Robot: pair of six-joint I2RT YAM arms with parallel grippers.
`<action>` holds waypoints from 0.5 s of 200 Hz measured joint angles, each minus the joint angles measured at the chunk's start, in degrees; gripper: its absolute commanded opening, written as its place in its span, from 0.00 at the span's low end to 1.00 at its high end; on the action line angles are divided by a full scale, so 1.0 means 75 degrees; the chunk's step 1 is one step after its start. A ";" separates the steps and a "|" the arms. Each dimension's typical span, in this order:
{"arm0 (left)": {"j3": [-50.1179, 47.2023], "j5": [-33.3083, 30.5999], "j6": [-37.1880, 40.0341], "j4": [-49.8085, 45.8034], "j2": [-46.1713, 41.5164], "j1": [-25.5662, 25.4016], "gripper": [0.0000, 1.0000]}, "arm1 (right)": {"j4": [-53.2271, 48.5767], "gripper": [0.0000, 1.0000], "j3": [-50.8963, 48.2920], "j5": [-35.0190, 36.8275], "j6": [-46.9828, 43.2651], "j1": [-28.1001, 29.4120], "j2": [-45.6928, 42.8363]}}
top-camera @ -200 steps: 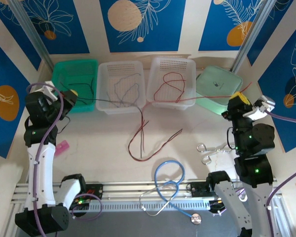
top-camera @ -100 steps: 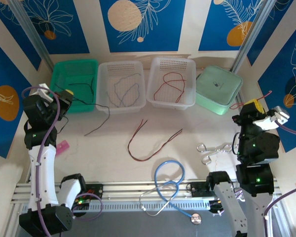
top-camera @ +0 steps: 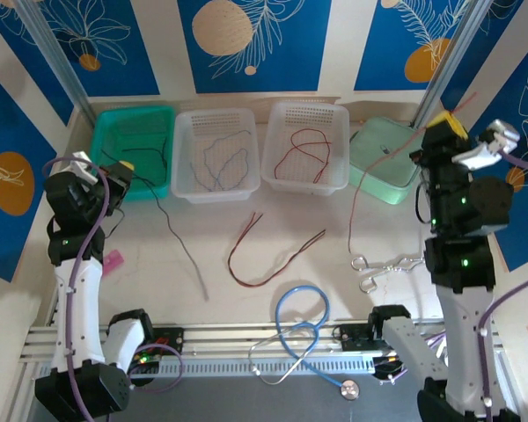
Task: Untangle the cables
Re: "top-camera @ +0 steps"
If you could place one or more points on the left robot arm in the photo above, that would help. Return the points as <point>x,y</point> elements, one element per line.
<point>90,316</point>

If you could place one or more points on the teal plastic basket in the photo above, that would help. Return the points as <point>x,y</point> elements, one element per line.
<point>141,127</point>

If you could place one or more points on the white plastic basket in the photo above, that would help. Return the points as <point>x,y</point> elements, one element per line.
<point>339,132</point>
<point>185,132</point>

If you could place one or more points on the small pink flat piece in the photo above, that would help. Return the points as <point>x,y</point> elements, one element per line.
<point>114,262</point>

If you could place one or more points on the metal forceps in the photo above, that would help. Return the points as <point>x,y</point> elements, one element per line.
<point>396,264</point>

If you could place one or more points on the blue stethoscope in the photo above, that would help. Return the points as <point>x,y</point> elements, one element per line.
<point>349,390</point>

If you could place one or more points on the aluminium frame post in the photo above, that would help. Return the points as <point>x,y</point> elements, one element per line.
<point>55,57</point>
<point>453,57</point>

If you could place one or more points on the aluminium front rail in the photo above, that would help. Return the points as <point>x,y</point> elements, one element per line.
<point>229,338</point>

